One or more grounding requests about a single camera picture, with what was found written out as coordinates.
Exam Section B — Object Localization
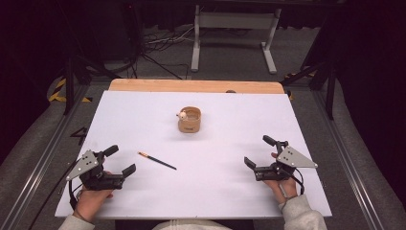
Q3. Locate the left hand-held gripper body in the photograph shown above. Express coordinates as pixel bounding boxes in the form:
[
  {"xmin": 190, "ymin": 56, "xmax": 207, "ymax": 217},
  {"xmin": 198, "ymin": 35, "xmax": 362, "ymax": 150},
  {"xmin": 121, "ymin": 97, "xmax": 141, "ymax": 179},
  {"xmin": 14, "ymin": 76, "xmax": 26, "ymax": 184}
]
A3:
[{"xmin": 65, "ymin": 149, "xmax": 126, "ymax": 192}]

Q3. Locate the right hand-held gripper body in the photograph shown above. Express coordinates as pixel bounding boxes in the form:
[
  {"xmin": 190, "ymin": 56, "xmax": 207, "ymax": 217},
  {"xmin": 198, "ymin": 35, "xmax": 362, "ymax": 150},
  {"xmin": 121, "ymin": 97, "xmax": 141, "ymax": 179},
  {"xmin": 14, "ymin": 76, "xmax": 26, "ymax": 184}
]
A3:
[{"xmin": 253, "ymin": 140, "xmax": 319, "ymax": 182}]

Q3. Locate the wooden pen holder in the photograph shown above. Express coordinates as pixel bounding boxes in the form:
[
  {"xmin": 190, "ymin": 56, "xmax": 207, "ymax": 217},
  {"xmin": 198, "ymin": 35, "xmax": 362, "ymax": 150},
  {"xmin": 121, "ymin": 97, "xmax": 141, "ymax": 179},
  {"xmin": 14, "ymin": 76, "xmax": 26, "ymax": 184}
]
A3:
[{"xmin": 176, "ymin": 105, "xmax": 202, "ymax": 134}]

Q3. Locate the person's left hand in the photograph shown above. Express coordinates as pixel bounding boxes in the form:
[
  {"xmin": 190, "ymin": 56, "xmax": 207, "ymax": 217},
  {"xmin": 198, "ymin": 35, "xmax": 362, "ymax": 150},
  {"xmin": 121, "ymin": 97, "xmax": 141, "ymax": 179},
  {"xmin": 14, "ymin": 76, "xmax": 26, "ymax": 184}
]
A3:
[{"xmin": 72, "ymin": 187, "xmax": 114, "ymax": 223}]

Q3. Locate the person's right hand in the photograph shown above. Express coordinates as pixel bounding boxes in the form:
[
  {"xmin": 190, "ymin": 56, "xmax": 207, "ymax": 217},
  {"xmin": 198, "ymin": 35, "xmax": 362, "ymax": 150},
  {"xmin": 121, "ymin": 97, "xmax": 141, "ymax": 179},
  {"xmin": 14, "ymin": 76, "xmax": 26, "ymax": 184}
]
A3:
[{"xmin": 263, "ymin": 151, "xmax": 299, "ymax": 205}]

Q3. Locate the white board sheet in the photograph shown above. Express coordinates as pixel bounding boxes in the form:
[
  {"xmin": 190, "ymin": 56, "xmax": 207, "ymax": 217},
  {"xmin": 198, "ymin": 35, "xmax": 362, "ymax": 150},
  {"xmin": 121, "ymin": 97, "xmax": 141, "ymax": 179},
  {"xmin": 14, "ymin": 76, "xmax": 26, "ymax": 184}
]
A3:
[{"xmin": 55, "ymin": 90, "xmax": 333, "ymax": 220}]

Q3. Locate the yellow black floor tape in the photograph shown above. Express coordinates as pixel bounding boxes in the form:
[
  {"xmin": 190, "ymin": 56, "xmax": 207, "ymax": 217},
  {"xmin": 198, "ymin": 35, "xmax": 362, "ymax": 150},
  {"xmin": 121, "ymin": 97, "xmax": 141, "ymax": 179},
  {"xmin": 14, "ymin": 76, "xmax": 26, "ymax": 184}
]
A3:
[
  {"xmin": 47, "ymin": 78, "xmax": 94, "ymax": 104},
  {"xmin": 284, "ymin": 71, "xmax": 317, "ymax": 101}
]

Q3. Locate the black tripod stand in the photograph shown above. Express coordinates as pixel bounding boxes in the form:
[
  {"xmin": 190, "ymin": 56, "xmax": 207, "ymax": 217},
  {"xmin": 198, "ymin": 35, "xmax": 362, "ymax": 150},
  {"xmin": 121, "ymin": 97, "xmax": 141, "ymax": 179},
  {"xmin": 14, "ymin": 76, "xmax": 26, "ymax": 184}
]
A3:
[
  {"xmin": 281, "ymin": 57, "xmax": 336, "ymax": 121},
  {"xmin": 61, "ymin": 54, "xmax": 123, "ymax": 116}
]

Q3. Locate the person's torso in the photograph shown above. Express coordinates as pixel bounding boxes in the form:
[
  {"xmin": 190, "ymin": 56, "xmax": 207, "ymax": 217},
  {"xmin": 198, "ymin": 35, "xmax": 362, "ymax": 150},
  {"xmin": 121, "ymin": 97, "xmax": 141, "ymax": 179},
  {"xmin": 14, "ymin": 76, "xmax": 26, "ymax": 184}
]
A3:
[{"xmin": 152, "ymin": 219, "xmax": 234, "ymax": 230}]

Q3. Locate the wooden table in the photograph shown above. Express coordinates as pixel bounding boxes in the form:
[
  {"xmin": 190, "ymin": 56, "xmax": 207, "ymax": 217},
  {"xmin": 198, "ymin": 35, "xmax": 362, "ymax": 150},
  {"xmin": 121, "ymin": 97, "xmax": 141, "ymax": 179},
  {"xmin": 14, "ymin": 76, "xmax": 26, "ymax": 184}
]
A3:
[{"xmin": 108, "ymin": 79, "xmax": 285, "ymax": 95}]

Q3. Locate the white metal stand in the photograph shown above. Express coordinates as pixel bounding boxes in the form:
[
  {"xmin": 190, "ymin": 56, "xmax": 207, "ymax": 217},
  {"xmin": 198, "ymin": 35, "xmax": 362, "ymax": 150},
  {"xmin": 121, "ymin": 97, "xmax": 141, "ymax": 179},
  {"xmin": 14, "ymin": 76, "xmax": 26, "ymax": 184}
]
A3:
[{"xmin": 190, "ymin": 4, "xmax": 282, "ymax": 75}]

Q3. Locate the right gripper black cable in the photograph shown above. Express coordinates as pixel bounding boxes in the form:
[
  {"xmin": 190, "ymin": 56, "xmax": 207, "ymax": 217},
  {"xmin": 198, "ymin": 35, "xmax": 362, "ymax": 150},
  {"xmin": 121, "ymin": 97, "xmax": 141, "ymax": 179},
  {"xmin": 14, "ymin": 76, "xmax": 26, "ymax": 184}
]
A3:
[{"xmin": 286, "ymin": 167, "xmax": 305, "ymax": 196}]

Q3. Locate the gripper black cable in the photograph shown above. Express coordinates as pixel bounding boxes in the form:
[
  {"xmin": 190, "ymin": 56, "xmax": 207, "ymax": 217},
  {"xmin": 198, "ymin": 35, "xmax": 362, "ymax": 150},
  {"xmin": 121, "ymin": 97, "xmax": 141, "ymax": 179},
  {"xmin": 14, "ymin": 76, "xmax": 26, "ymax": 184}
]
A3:
[
  {"xmin": 68, "ymin": 178, "xmax": 84, "ymax": 210},
  {"xmin": 286, "ymin": 167, "xmax": 305, "ymax": 196}
]

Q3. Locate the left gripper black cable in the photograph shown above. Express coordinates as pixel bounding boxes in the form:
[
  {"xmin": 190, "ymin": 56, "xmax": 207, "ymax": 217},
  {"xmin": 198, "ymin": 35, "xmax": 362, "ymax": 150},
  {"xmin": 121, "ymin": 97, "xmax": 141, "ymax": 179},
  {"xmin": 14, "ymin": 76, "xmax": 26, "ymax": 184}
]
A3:
[{"xmin": 68, "ymin": 178, "xmax": 84, "ymax": 210}]

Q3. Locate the black triangular bracket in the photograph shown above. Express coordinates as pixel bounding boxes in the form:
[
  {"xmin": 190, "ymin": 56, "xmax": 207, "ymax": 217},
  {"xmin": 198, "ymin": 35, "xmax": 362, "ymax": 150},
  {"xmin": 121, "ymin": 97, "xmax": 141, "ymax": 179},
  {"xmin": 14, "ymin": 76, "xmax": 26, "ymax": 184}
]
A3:
[{"xmin": 70, "ymin": 126, "xmax": 89, "ymax": 147}]

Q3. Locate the thin black floor cable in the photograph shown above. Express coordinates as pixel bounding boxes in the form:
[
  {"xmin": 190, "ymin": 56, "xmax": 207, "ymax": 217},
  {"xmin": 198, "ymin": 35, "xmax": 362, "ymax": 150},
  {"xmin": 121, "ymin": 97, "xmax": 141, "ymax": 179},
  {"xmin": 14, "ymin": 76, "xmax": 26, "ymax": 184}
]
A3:
[{"xmin": 28, "ymin": 157, "xmax": 80, "ymax": 230}]

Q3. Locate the metal floor rail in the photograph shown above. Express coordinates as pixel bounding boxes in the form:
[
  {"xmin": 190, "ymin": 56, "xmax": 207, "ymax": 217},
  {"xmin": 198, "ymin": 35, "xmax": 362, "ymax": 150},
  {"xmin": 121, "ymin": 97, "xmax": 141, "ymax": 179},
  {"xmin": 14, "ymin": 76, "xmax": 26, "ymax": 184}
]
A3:
[
  {"xmin": 310, "ymin": 90, "xmax": 389, "ymax": 230},
  {"xmin": 0, "ymin": 84, "xmax": 90, "ymax": 230}
]

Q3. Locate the bundle of floor cables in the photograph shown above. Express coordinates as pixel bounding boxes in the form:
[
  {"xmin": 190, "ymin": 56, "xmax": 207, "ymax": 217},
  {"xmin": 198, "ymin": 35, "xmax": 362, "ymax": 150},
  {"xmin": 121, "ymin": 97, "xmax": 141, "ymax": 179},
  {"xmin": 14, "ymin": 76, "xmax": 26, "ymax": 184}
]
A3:
[{"xmin": 140, "ymin": 25, "xmax": 195, "ymax": 54}]

